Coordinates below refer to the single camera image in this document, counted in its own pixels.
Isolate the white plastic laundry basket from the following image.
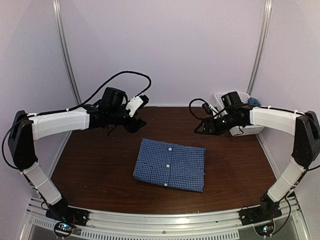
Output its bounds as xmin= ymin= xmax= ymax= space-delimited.
xmin=213 ymin=91 xmax=265 ymax=137

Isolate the right aluminium frame post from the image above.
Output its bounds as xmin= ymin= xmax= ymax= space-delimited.
xmin=246 ymin=0 xmax=273 ymax=95

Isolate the aluminium frame post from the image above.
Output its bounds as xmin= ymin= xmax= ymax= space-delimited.
xmin=52 ymin=0 xmax=81 ymax=104
xmin=246 ymin=0 xmax=273 ymax=95

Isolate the black right camera cable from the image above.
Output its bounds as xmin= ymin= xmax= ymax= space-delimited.
xmin=188 ymin=97 xmax=213 ymax=121

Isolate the left aluminium frame post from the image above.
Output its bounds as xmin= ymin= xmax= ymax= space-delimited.
xmin=52 ymin=0 xmax=81 ymax=104

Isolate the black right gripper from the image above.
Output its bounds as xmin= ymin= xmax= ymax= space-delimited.
xmin=195 ymin=111 xmax=242 ymax=135

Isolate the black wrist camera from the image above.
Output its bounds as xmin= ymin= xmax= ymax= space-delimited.
xmin=99 ymin=87 xmax=126 ymax=112
xmin=221 ymin=91 xmax=242 ymax=108

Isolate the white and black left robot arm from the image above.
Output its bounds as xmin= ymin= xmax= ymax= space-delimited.
xmin=4 ymin=104 xmax=147 ymax=222

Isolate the black left camera cable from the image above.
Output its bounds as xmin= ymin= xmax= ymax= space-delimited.
xmin=72 ymin=71 xmax=153 ymax=111

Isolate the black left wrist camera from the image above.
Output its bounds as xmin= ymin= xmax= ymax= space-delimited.
xmin=99 ymin=87 xmax=126 ymax=112

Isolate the black camera cable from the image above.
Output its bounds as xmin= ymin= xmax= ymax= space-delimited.
xmin=188 ymin=97 xmax=213 ymax=121
xmin=72 ymin=71 xmax=153 ymax=111

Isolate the blue grey cloth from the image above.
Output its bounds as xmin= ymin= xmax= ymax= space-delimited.
xmin=247 ymin=97 xmax=261 ymax=106

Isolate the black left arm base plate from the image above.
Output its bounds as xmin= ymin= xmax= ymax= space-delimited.
xmin=45 ymin=206 xmax=89 ymax=227

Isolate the blue checked shirt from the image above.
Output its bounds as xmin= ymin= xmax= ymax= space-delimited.
xmin=133 ymin=138 xmax=206 ymax=193

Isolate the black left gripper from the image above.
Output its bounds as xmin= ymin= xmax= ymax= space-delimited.
xmin=108 ymin=104 xmax=147 ymax=134

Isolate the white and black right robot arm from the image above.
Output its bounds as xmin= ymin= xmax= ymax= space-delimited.
xmin=194 ymin=103 xmax=320 ymax=221

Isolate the aluminium front rail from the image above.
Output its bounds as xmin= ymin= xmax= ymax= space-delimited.
xmin=18 ymin=196 xmax=311 ymax=240

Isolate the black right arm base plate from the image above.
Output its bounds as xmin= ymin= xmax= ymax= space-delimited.
xmin=238 ymin=205 xmax=282 ymax=226

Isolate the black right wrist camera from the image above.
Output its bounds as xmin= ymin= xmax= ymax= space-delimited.
xmin=221 ymin=91 xmax=242 ymax=108

